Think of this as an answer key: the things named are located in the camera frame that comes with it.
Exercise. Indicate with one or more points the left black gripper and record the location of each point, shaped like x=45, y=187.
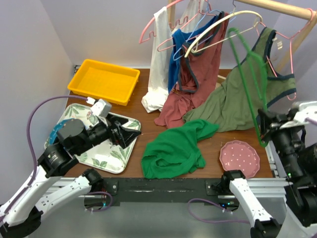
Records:
x=126, y=136

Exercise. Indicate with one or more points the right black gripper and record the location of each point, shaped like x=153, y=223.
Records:
x=278, y=120

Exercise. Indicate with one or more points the olive green tank top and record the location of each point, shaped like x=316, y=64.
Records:
x=227, y=105

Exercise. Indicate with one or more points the bright green tank top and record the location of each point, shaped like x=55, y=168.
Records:
x=175, y=152

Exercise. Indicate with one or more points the green plastic hanger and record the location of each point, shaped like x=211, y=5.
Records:
x=261, y=91

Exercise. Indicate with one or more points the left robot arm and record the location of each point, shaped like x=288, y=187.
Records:
x=23, y=213

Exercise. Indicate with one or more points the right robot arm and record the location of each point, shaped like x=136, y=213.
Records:
x=300, y=165

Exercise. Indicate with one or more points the white tank top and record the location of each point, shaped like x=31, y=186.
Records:
x=158, y=80

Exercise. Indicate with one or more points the rust red tank top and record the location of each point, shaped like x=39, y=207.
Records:
x=196, y=80

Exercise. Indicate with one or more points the pink hanger right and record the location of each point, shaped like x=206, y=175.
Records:
x=289, y=37

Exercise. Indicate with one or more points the cream wooden hanger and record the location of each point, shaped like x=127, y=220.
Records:
x=193, y=48

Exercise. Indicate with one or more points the blue tank top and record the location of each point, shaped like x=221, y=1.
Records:
x=174, y=67

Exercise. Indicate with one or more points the yellow plastic bin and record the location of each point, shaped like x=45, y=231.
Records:
x=101, y=80

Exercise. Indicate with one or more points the pink dotted plate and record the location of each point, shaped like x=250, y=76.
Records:
x=239, y=155

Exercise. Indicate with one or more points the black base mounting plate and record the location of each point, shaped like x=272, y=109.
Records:
x=177, y=190

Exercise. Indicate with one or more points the blue dotted plate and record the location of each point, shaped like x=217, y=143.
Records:
x=53, y=138

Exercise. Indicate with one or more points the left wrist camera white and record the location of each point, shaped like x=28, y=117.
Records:
x=99, y=107

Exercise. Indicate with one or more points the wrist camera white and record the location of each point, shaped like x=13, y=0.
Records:
x=306, y=113
x=99, y=107

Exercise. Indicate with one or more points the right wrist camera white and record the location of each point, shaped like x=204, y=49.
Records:
x=306, y=113

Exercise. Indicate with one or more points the light blue wire hanger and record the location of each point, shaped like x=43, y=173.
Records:
x=212, y=16

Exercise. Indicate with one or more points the small pink wire hanger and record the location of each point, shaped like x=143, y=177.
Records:
x=171, y=41

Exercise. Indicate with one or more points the wooden clothes rail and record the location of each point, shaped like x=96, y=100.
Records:
x=291, y=10

